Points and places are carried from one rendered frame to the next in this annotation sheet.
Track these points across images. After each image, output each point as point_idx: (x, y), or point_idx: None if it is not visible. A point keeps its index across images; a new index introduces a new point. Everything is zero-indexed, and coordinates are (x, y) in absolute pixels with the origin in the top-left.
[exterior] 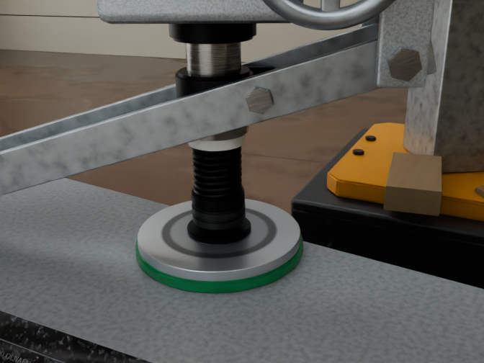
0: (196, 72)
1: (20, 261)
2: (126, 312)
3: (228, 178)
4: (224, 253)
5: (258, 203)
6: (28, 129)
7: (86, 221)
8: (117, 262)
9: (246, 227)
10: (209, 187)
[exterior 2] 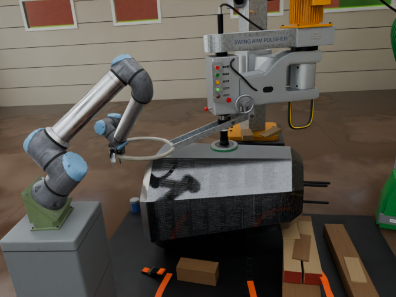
0: (222, 119)
1: (195, 153)
2: (219, 155)
3: (226, 135)
4: (228, 146)
5: None
6: (190, 132)
7: (197, 147)
8: (210, 151)
9: (228, 142)
10: (224, 137)
